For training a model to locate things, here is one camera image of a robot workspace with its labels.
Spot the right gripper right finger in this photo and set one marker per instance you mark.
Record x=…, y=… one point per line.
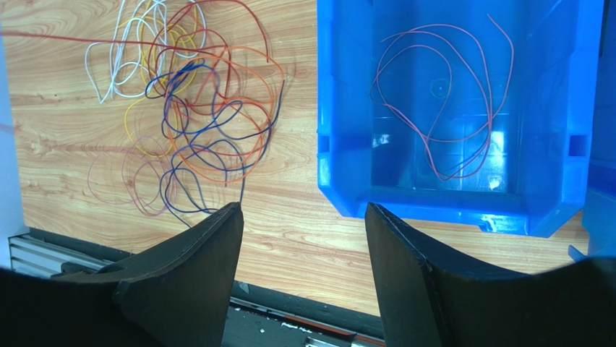
x=430, y=294

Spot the left blue plastic bin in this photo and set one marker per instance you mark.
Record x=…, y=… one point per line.
x=474, y=112

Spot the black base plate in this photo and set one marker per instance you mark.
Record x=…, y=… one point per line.
x=260, y=316

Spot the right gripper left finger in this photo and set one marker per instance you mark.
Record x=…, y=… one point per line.
x=176, y=293

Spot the blue plastic bin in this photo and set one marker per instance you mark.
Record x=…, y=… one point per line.
x=474, y=112
x=598, y=215

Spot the right blue plastic bin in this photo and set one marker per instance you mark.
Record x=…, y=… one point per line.
x=598, y=215

